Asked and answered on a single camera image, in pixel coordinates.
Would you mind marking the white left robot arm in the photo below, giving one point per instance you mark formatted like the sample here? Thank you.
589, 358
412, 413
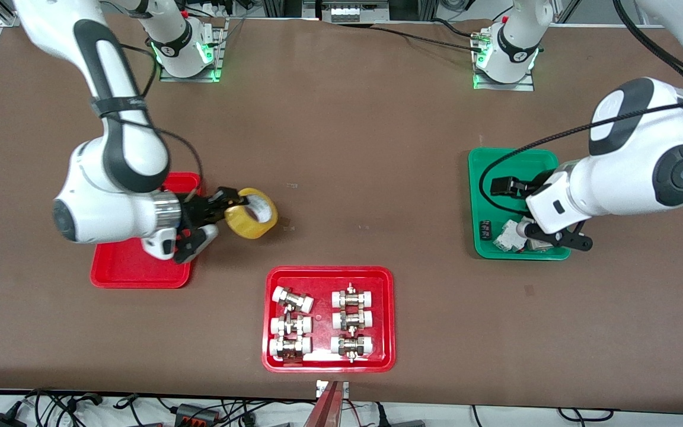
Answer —
632, 178

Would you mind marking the clear yellowish tape roll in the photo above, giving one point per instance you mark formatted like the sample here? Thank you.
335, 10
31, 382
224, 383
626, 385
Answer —
246, 228

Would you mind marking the black orange power strip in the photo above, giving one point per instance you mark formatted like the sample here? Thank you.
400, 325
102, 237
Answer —
196, 415

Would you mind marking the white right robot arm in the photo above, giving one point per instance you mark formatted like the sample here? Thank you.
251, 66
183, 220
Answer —
122, 148

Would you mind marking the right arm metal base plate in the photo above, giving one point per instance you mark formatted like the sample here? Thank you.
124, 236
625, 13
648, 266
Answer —
218, 59

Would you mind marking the green plastic tray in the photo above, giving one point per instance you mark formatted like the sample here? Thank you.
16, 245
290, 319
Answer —
507, 166

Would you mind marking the small white label plate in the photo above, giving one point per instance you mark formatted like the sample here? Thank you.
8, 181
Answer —
320, 388

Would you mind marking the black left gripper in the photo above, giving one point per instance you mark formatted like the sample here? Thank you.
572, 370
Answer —
540, 180

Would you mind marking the black cylindrical capacitor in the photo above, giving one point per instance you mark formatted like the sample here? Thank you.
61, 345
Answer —
485, 230

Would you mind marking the white-capped metal pipe fitting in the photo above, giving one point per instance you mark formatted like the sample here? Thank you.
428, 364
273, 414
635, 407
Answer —
366, 299
303, 325
285, 295
366, 345
303, 345
366, 319

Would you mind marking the white terminal block unit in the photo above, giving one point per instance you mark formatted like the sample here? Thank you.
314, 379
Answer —
353, 12

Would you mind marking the brown tape patch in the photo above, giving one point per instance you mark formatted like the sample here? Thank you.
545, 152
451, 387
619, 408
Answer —
286, 223

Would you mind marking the white circuit breaker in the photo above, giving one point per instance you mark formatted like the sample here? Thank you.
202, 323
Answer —
506, 238

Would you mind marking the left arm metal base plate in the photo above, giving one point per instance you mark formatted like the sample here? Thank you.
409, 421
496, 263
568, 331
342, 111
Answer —
519, 86

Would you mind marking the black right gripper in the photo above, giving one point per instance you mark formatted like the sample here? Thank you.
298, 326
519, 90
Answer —
194, 212

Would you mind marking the black power adapter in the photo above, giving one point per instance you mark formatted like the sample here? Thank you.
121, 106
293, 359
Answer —
3, 421

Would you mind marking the red plastic tray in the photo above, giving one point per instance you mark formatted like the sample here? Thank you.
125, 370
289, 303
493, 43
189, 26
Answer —
134, 273
322, 332

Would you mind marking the aluminium profile bar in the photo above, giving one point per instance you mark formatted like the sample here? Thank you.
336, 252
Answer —
325, 409

